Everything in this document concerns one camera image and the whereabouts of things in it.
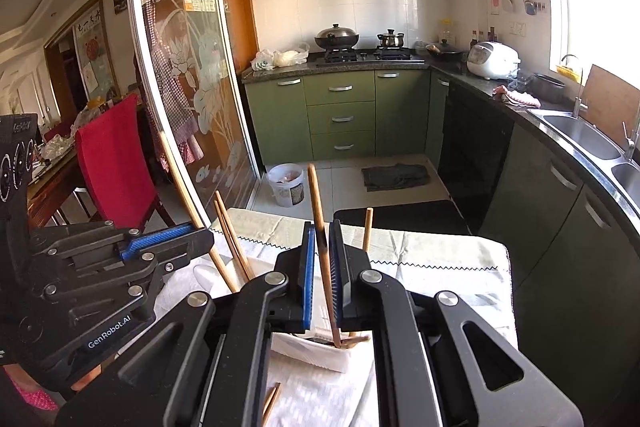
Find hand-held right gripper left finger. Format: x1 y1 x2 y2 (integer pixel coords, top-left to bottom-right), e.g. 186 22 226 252
55 223 318 427

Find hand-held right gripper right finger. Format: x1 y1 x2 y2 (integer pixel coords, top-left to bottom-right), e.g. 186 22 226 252
328 220 586 427

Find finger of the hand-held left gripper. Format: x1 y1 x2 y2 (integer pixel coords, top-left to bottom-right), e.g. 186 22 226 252
30 221 197 264
42 229 217 308

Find light wooden chopstick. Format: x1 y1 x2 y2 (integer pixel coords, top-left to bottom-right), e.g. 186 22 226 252
213 199 248 284
214 191 253 283
261 382 282 427
158 132 238 293

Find dark brown chopstick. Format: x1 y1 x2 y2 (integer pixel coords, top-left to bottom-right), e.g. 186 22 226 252
307 163 344 349
362 207 374 254

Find white plastic utensil holder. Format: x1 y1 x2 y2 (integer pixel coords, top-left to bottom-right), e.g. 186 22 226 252
155 252 381 375

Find person's left forearm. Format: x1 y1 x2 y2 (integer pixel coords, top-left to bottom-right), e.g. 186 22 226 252
9 376 60 412

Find red covered wooden chair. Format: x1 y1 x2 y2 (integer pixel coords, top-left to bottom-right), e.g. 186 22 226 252
74 94 177 229

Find white plastic bucket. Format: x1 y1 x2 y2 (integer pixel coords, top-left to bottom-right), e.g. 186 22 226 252
266 163 306 208

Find grey checked tablecloth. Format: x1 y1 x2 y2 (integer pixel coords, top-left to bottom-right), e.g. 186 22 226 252
150 207 517 427

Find wooden dining table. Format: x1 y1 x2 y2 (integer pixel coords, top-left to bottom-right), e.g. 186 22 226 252
26 146 87 229

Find dark floor rag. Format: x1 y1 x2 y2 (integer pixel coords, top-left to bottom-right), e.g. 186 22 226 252
361 163 431 192

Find checkered apron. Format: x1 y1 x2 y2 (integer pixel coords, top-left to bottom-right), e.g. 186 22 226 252
140 0 204 174

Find green base cabinets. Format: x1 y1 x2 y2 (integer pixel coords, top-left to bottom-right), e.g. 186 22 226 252
242 66 640 427

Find glass sliding door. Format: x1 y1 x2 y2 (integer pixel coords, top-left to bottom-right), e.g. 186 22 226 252
124 0 262 229

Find white plastic bags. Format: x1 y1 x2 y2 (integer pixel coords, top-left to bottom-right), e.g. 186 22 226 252
249 42 311 72

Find black gas stove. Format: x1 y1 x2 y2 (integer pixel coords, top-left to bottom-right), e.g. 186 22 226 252
315 48 427 67

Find black wok with lid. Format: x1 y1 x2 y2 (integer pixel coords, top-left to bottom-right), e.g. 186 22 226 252
313 23 361 53

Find steel cooking pot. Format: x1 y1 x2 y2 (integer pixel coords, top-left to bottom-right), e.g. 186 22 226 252
376 28 406 50

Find black frying pan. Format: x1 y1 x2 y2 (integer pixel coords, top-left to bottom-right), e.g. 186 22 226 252
425 41 466 62

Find pink cloth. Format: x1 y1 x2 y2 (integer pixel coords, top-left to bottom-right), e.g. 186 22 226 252
492 85 540 108

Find white rice cooker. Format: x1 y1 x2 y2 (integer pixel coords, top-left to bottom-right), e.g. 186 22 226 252
465 40 521 80

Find dark sauce bottles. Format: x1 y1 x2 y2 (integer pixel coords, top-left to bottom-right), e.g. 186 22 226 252
469 26 496 48

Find black pot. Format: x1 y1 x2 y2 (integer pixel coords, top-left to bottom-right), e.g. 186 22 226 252
529 74 566 103

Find steel double sink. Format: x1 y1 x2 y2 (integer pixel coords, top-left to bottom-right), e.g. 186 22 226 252
527 107 640 220

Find small steel faucet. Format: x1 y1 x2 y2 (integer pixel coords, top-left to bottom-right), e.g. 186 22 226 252
559 54 589 118

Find yellow sponge holder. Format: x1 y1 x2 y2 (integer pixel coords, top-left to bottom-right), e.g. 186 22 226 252
555 64 584 83

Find wooden cutting board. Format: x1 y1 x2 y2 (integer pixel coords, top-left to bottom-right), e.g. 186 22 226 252
579 64 640 141

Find tall steel faucet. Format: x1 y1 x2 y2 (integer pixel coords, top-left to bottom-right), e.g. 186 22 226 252
621 97 640 164

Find framed wall picture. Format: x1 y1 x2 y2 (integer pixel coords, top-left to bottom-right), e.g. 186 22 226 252
71 0 119 104

